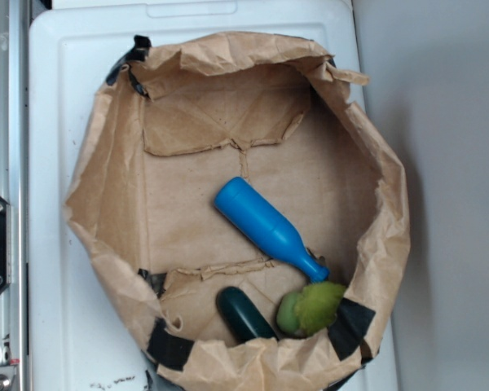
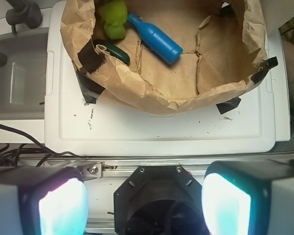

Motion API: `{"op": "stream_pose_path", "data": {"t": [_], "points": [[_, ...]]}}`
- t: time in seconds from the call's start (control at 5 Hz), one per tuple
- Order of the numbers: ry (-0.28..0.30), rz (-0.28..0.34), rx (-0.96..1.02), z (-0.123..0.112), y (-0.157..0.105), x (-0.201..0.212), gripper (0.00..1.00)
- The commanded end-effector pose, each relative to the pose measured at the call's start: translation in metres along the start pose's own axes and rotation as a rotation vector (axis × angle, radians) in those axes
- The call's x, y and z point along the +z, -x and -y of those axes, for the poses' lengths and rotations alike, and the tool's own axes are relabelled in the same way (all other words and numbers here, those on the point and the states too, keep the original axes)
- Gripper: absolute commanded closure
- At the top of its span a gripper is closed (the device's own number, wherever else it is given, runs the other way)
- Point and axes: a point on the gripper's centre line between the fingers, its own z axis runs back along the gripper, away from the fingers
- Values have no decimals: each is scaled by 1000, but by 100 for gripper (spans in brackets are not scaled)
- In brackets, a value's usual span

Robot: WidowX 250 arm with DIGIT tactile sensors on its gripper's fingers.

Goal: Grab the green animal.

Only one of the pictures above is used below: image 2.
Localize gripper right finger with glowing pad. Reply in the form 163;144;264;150
201;160;294;235

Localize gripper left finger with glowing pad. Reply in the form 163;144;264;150
0;167;89;235

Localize green plush animal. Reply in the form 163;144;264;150
98;0;128;40

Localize white plastic bin lid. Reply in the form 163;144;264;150
44;0;277;157

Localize grey toy sink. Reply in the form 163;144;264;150
0;20;49;120

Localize brown paper bag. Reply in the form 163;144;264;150
60;0;269;115

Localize dark green cucumber toy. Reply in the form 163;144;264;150
93;39;130;65

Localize blue plastic bottle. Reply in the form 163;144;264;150
127;13;183;65

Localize grey toy faucet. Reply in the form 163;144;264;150
5;0;43;35

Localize aluminium frame rail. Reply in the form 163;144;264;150
39;151;294;180

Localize black cable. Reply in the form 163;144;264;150
0;120;85;168

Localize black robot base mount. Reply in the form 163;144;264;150
114;165;210;235

